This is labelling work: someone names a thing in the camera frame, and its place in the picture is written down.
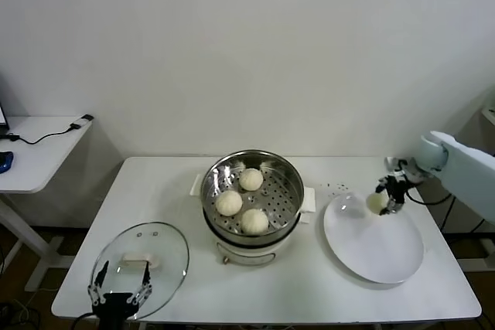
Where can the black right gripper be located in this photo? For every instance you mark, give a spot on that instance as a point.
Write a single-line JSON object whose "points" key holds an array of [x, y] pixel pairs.
{"points": [[397, 191]]}

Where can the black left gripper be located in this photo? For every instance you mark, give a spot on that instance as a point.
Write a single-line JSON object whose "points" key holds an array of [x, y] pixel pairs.
{"points": [[114, 303]]}

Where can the white steamed baozi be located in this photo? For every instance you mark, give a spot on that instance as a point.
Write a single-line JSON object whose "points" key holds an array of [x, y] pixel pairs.
{"points": [[375, 203], [254, 222], [229, 202], [251, 179]]}

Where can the round glass pot lid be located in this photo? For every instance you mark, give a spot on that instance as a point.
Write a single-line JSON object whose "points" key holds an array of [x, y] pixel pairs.
{"points": [[170, 260]]}

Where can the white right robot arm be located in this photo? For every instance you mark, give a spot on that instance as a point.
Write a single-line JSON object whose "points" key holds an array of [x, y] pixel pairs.
{"points": [[464, 175]]}

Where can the perforated steel steamer basket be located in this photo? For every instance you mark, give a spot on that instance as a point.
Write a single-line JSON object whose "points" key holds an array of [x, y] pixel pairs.
{"points": [[282, 191]]}

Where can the white round plate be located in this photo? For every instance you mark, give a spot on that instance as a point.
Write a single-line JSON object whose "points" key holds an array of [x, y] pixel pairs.
{"points": [[371, 249]]}

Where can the white electric cooking pot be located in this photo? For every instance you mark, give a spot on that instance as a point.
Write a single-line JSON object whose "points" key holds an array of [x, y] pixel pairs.
{"points": [[247, 256]]}

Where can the white shelf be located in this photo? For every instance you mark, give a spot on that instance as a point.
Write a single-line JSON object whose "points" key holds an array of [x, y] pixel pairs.
{"points": [[489, 119]]}

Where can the white side table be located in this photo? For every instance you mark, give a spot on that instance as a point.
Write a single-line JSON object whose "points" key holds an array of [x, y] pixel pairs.
{"points": [[38, 160]]}

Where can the grey adapter box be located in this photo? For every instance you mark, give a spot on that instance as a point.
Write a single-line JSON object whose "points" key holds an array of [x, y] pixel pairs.
{"points": [[83, 120]]}

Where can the blue computer mouse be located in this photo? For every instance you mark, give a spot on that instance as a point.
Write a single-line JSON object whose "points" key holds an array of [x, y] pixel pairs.
{"points": [[5, 162]]}

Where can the black laptop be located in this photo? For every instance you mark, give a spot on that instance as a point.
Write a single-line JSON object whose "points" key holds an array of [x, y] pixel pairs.
{"points": [[3, 115]]}

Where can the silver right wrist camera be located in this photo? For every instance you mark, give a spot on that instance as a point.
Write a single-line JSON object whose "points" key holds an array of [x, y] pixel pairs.
{"points": [[392, 162]]}

